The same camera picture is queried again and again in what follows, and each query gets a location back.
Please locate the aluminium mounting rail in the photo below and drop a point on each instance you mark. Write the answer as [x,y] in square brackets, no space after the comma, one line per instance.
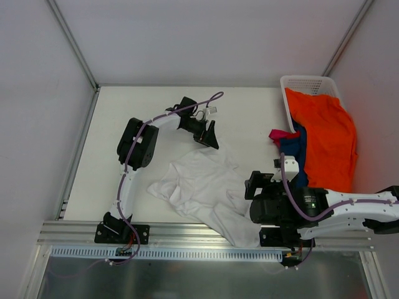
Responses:
[164,235]

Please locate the magenta t shirt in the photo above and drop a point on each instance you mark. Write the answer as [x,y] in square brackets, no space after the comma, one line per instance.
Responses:
[277,135]

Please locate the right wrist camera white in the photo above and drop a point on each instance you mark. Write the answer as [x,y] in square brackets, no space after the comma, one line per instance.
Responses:
[290,167]

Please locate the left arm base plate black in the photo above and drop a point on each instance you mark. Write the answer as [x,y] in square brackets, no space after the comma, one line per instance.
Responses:
[106,235]

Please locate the left aluminium frame post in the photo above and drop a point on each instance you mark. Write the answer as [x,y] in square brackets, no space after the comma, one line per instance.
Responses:
[65,29]

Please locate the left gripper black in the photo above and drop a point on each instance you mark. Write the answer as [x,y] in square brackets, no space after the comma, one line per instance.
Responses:
[202,133]

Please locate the white t shirt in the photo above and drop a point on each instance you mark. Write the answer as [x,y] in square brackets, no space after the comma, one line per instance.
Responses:
[204,185]

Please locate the blue t shirt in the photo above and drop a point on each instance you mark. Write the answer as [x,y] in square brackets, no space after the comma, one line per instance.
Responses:
[295,145]

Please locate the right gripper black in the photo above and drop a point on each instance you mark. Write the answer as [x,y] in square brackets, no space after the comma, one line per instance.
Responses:
[252,185]

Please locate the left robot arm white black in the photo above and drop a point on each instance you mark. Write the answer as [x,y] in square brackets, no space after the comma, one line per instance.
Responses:
[136,150]

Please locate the orange t shirt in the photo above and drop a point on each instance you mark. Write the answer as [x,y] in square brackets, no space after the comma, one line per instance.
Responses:
[331,154]

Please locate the slotted cable duct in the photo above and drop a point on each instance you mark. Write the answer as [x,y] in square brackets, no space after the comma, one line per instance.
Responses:
[168,254]

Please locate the white plastic laundry basket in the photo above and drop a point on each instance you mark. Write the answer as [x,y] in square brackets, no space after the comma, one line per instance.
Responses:
[310,85]

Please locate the aluminium frame post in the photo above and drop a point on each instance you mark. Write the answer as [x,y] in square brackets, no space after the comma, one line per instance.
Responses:
[347,37]
[65,29]

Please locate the right aluminium frame post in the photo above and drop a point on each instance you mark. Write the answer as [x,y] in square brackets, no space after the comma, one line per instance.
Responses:
[347,37]

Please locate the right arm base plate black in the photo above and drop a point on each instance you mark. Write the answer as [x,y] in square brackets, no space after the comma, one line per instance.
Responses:
[281,237]

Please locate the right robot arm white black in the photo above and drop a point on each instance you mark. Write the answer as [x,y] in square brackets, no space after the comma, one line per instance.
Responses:
[326,211]

